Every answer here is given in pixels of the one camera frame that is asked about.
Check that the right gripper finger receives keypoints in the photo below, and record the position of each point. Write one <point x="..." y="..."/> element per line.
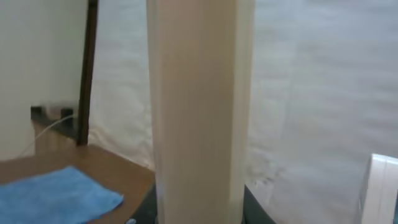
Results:
<point x="252" y="210"/>

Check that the white pipette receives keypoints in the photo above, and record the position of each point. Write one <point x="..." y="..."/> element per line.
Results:
<point x="199" y="112"/>

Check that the blue cloth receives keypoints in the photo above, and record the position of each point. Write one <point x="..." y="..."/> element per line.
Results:
<point x="56" y="199"/>

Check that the white and blue stand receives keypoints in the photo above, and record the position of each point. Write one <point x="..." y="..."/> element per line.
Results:
<point x="379" y="193"/>

